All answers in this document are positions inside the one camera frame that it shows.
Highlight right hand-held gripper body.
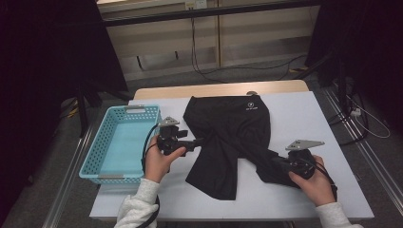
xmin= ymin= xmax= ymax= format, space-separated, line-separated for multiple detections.
xmin=275 ymin=139 xmax=326 ymax=181

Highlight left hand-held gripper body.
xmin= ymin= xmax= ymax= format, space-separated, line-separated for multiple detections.
xmin=156 ymin=116 xmax=193 ymax=157

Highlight black pants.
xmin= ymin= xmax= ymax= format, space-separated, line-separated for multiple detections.
xmin=182 ymin=94 xmax=302 ymax=201

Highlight light blue plastic basket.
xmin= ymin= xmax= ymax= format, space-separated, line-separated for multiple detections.
xmin=78 ymin=104 xmax=163 ymax=186

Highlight person's left hand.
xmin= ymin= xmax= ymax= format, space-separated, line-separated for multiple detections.
xmin=143 ymin=135 xmax=188 ymax=184

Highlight person's right hand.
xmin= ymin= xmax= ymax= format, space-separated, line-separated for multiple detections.
xmin=288 ymin=155 xmax=336 ymax=207

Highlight wooden table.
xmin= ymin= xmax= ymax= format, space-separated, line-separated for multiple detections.
xmin=132 ymin=79 xmax=310 ymax=101

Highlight black upright stand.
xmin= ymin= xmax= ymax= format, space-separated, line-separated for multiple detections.
xmin=293 ymin=50 xmax=350 ymax=108

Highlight black tripod stand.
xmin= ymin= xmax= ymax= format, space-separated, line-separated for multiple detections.
xmin=75 ymin=80 xmax=134 ymax=139

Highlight beige wooden cabinet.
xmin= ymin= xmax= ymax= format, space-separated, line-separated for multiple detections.
xmin=96 ymin=0 xmax=321 ymax=82

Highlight black horizontal bar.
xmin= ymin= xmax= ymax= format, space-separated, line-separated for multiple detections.
xmin=103 ymin=0 xmax=321 ymax=28

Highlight narrow black curtain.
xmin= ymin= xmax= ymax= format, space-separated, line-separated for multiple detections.
xmin=305 ymin=0 xmax=403 ymax=134

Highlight wide black curtain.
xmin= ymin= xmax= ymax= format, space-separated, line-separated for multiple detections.
xmin=0 ymin=0 xmax=129 ymax=222

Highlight right hand-held gripper black cable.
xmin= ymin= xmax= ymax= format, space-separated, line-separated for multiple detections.
xmin=296 ymin=158 xmax=338 ymax=202

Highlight hand-held gripper black cable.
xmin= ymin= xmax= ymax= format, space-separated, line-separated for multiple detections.
xmin=296 ymin=158 xmax=338 ymax=202
xmin=139 ymin=123 xmax=162 ymax=228

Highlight left hand-held gripper black cable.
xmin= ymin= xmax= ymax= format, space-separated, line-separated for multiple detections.
xmin=139 ymin=123 xmax=162 ymax=228

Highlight black floor cable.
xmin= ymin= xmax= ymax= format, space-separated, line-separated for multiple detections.
xmin=327 ymin=91 xmax=370 ymax=146

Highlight long metal floor rail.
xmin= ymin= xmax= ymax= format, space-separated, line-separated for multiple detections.
xmin=322 ymin=86 xmax=403 ymax=207

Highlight white floor cable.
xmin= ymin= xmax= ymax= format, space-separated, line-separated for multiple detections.
xmin=346 ymin=94 xmax=392 ymax=140

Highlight black wall cable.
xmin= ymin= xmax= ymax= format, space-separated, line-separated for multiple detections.
xmin=189 ymin=17 xmax=308 ymax=85

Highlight short metal floor rail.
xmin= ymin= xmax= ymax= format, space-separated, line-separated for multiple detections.
xmin=42 ymin=123 xmax=96 ymax=228

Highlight white wall socket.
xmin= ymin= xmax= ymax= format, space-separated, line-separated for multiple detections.
xmin=184 ymin=0 xmax=208 ymax=10

